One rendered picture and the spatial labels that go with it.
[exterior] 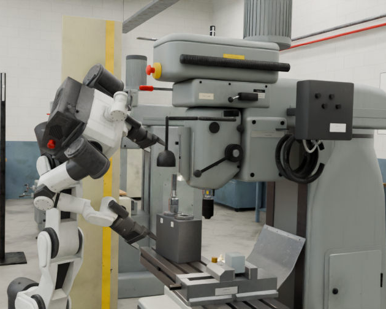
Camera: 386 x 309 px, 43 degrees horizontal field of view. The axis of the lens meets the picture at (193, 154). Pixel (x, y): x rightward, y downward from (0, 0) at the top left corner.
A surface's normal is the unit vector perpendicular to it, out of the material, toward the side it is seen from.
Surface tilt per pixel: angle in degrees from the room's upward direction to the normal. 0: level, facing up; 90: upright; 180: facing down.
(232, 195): 90
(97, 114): 57
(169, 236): 90
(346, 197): 88
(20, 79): 90
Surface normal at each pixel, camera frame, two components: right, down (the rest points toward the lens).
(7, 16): 0.39, 0.06
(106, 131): 0.62, -0.49
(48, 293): -0.70, 0.02
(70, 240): 0.71, -0.11
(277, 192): -0.92, 0.00
